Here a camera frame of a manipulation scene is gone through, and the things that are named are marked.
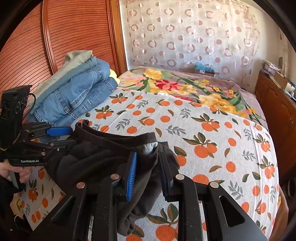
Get black pants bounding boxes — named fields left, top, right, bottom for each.
left=45, top=121, right=180, bottom=236

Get person's left forearm black sleeve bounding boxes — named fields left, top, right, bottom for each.
left=1, top=177, right=23, bottom=240

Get person's left hand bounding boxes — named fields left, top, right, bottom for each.
left=0, top=160, right=32, bottom=183

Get blue folded jeans middle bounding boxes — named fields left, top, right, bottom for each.
left=27, top=58, right=110, bottom=125

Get light blue folded jeans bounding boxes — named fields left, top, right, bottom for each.
left=31, top=56, right=97, bottom=113

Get orange print bed sheet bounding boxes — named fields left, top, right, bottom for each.
left=13, top=89, right=279, bottom=240

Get dark blue folded jeans bottom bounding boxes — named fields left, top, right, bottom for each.
left=53, top=77, right=118, bottom=127

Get khaki folded pants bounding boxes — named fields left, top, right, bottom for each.
left=30, top=50, right=93, bottom=107

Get wooden slatted wardrobe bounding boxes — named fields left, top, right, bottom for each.
left=0, top=0, right=129, bottom=121

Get blue item box on bed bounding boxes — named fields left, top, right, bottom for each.
left=194, top=61, right=215, bottom=77

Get wooden sideboard cabinet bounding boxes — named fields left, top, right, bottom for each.
left=254, top=72, right=295, bottom=184

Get stack of papers books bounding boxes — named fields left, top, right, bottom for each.
left=262, top=60, right=281, bottom=75

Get cardboard box on cabinet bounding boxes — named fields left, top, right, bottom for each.
left=273, top=72, right=295, bottom=92

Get sheer circle pattern curtain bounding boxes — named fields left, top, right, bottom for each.
left=120, top=1, right=260, bottom=85

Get beige side curtain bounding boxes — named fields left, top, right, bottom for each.
left=279, top=29, right=290, bottom=79

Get black cable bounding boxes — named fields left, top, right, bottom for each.
left=26, top=93, right=37, bottom=117

